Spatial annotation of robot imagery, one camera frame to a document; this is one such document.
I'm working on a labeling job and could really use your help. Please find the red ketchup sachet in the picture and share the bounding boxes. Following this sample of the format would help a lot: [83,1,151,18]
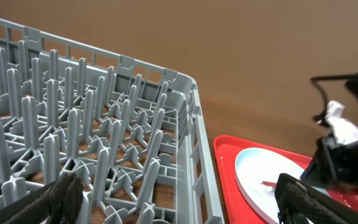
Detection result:
[262,181,277,189]

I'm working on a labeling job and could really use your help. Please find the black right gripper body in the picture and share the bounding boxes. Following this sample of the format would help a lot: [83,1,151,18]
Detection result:
[300,134,358,195]

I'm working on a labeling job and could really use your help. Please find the grey dishwasher rack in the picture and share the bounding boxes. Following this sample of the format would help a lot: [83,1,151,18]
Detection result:
[0,18,224,223]

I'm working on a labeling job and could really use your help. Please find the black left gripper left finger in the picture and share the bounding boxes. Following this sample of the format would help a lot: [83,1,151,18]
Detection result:
[5,173,83,224]

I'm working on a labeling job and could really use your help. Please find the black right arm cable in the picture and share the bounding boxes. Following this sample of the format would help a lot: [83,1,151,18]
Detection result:
[310,73,358,124]

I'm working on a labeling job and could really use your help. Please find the large white plate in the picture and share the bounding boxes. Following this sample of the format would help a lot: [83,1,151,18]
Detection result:
[234,147,331,224]

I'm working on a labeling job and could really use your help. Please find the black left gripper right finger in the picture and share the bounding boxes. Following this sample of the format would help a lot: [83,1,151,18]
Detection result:
[275,173,358,224]

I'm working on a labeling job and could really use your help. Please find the red plastic tray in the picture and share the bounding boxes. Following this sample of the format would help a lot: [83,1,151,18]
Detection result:
[213,134,358,224]

